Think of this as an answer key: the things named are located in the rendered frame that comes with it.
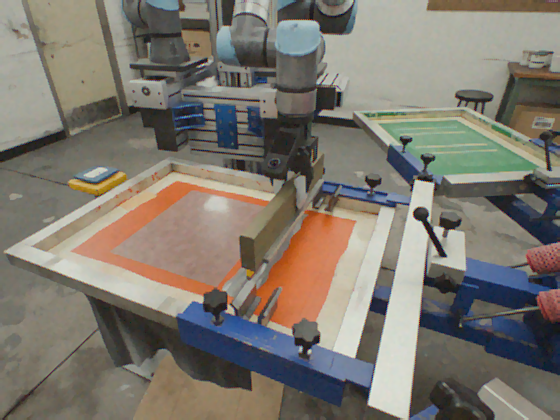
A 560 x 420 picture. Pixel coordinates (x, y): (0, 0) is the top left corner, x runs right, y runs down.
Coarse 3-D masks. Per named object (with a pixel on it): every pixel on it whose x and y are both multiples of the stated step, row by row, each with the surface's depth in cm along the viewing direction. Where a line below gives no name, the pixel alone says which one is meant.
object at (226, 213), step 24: (168, 192) 109; (192, 192) 109; (216, 192) 109; (168, 216) 98; (192, 216) 98; (216, 216) 98; (240, 216) 98; (312, 216) 98; (312, 240) 88; (336, 240) 88; (336, 264) 80
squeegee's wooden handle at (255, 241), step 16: (320, 160) 88; (320, 176) 91; (288, 192) 72; (272, 208) 66; (288, 208) 72; (256, 224) 62; (272, 224) 65; (240, 240) 60; (256, 240) 59; (272, 240) 67; (240, 256) 62; (256, 256) 61
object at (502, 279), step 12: (468, 264) 68; (480, 264) 68; (492, 264) 68; (468, 276) 65; (480, 276) 65; (492, 276) 65; (504, 276) 65; (516, 276) 65; (456, 288) 67; (480, 288) 65; (492, 288) 64; (504, 288) 63; (516, 288) 62; (528, 288) 62; (492, 300) 65; (504, 300) 64; (516, 300) 63
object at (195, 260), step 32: (128, 224) 94; (160, 224) 94; (96, 256) 83; (128, 256) 83; (160, 256) 83; (192, 256) 83; (224, 256) 83; (288, 256) 83; (192, 288) 74; (288, 288) 74; (320, 288) 74; (288, 320) 67
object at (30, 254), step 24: (168, 168) 119; (192, 168) 118; (216, 168) 116; (120, 192) 102; (72, 216) 91; (96, 216) 96; (384, 216) 91; (24, 240) 82; (48, 240) 84; (384, 240) 82; (24, 264) 78; (48, 264) 75; (72, 264) 75; (72, 288) 74; (96, 288) 70; (120, 288) 69; (144, 288) 69; (360, 288) 69; (144, 312) 67; (168, 312) 64; (360, 312) 64; (360, 336) 60
